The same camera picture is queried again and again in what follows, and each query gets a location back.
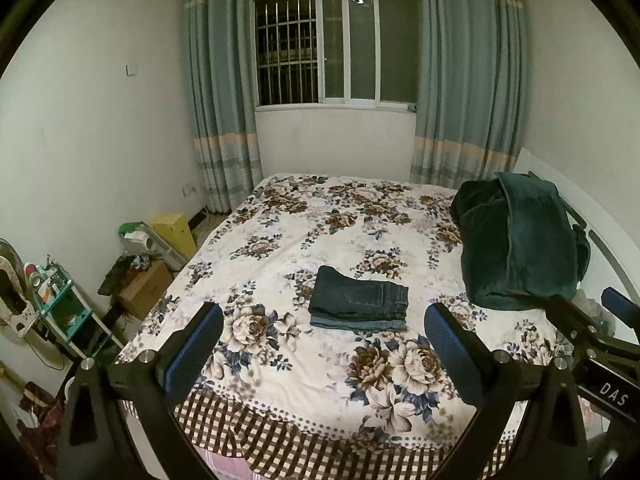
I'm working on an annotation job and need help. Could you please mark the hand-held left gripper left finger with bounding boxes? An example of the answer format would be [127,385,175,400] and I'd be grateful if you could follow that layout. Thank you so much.
[59,301,225,480]

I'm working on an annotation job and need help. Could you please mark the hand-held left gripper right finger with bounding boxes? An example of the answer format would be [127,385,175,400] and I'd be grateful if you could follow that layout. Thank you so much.
[424,302,590,480]

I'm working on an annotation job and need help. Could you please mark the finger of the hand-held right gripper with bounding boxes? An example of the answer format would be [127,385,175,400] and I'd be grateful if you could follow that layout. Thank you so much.
[601,287,640,326]
[545,294,640,362]

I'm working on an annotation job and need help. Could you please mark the dark blue jeans pants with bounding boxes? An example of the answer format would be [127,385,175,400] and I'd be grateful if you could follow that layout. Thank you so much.
[307,265,410,322]

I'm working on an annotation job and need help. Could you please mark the grey frayed jeans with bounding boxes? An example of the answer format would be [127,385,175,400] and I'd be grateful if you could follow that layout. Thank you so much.
[575,290,617,336]

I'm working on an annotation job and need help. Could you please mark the white bed headboard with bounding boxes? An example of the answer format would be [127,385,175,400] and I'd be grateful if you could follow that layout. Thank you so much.
[515,147,640,346]

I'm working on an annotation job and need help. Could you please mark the brown cardboard box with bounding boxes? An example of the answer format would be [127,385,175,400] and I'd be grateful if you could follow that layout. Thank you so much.
[118,260,175,321]

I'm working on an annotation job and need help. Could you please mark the light blue folded jeans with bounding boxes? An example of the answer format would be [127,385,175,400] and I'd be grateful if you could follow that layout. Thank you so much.
[310,312,407,332]

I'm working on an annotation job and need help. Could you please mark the dark green plush blanket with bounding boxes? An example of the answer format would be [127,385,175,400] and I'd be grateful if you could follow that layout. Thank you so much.
[449,171,592,311]

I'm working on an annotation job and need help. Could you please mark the black bag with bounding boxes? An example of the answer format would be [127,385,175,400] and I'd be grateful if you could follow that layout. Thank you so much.
[97,257,133,296]

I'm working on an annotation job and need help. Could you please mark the yellow box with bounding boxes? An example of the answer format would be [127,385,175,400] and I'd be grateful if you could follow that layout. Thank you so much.
[151,212,198,261]

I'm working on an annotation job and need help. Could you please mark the green and white bag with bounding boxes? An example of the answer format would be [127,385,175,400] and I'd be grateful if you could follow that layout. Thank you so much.
[118,221,161,256]

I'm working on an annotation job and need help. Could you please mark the teal storage shelf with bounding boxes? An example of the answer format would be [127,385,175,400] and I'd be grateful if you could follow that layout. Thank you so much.
[22,255,123,361]

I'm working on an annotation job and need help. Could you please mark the floral bedspread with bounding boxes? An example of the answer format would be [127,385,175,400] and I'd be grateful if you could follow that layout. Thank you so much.
[115,172,601,480]

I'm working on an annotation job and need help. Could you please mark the red patterned cloth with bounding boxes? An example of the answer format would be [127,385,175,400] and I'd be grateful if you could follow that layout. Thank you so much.
[17,382,66,476]

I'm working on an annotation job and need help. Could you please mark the standing fan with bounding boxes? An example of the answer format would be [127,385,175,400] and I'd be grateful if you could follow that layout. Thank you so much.
[0,237,40,341]

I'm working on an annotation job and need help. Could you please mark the grey-blue striped curtain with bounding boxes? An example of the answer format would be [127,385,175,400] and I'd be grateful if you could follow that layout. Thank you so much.
[409,0,528,191]
[181,0,263,213]

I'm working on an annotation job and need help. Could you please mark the barred sliding window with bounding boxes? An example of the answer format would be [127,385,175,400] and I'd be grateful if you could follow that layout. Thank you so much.
[250,0,421,111]

